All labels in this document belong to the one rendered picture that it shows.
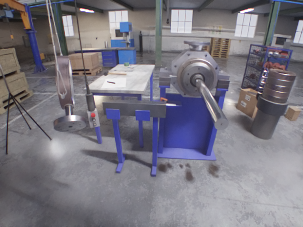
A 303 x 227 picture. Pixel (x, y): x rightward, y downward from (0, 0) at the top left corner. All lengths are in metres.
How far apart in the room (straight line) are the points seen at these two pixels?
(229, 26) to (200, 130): 12.13
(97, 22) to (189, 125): 13.19
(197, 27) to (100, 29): 7.74
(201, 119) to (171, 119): 0.38
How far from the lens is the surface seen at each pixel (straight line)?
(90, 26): 14.78
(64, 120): 0.98
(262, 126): 2.88
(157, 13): 7.45
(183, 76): 1.49
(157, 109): 1.48
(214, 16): 13.51
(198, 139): 2.19
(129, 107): 1.51
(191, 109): 1.94
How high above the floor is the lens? 1.49
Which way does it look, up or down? 29 degrees down
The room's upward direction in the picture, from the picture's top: straight up
